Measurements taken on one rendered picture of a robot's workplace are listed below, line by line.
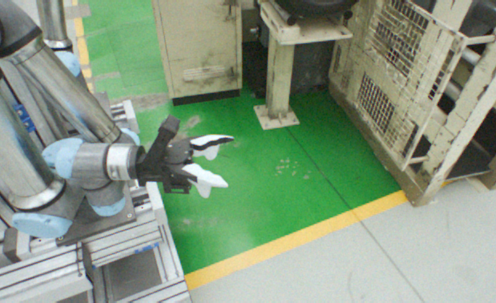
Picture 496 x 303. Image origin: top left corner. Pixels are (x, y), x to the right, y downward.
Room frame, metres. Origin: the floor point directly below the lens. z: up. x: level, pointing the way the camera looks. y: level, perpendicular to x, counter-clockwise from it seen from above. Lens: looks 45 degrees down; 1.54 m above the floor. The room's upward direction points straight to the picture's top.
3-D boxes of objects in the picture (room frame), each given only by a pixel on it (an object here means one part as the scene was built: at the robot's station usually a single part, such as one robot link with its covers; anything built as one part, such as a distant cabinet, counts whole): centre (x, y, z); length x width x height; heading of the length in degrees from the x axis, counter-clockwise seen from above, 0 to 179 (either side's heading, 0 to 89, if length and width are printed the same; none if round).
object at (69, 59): (1.08, 0.67, 0.88); 0.13 x 0.12 x 0.14; 33
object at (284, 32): (1.67, -0.16, 0.83); 0.36 x 0.09 x 0.06; 14
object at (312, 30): (1.70, -0.30, 0.80); 0.37 x 0.36 x 0.02; 104
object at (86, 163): (0.48, 0.33, 1.04); 0.11 x 0.08 x 0.09; 88
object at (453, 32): (1.56, -0.68, 0.65); 0.90 x 0.02 x 0.70; 14
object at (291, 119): (1.94, -0.22, 0.02); 0.27 x 0.27 x 0.04; 14
